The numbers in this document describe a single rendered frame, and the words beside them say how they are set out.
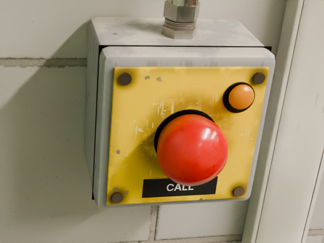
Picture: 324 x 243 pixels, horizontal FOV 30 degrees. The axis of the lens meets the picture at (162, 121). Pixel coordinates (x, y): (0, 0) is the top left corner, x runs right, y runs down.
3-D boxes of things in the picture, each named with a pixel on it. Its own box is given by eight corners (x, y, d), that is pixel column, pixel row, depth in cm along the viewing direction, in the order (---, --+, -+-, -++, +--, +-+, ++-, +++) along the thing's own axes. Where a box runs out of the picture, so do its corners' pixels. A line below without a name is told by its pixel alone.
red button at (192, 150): (146, 162, 36) (152, 101, 34) (210, 159, 37) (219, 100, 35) (159, 196, 33) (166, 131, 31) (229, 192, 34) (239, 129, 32)
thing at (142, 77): (82, 153, 42) (87, 13, 38) (219, 148, 44) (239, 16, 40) (95, 216, 36) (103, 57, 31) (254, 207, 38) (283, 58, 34)
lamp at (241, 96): (224, 105, 34) (228, 81, 34) (249, 105, 35) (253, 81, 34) (229, 112, 34) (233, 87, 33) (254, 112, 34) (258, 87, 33)
